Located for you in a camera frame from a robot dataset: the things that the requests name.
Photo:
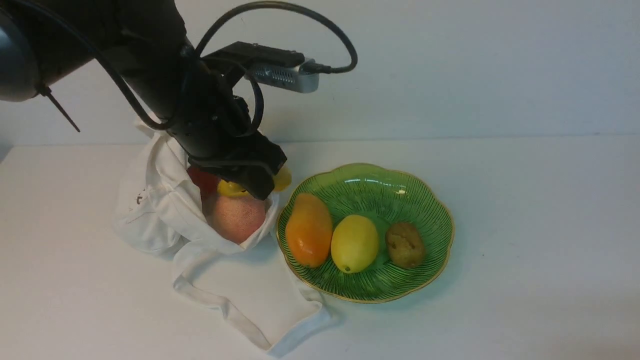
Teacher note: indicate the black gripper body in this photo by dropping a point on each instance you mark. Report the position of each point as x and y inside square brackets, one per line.
[219, 136]

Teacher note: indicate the yellow banana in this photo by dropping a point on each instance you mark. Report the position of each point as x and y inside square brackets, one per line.
[282, 181]

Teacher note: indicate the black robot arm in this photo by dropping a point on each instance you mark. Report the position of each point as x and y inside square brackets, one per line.
[143, 46]

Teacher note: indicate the white cloth bag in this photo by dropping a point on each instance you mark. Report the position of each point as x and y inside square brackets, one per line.
[159, 212]

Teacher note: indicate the green glass fruit plate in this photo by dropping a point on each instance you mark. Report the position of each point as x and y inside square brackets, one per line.
[386, 197]

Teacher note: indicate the brown kiwi fruit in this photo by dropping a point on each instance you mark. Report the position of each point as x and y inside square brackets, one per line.
[405, 245]

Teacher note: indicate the red apple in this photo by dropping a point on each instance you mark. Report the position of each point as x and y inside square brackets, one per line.
[206, 182]

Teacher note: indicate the pink peach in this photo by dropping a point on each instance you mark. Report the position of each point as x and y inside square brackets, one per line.
[235, 218]

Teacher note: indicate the orange mango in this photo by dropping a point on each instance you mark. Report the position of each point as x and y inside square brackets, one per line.
[309, 231]

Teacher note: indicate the yellow lemon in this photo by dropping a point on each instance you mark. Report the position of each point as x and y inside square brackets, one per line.
[355, 244]

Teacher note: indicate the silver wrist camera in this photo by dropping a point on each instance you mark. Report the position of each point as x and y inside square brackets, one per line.
[275, 67]

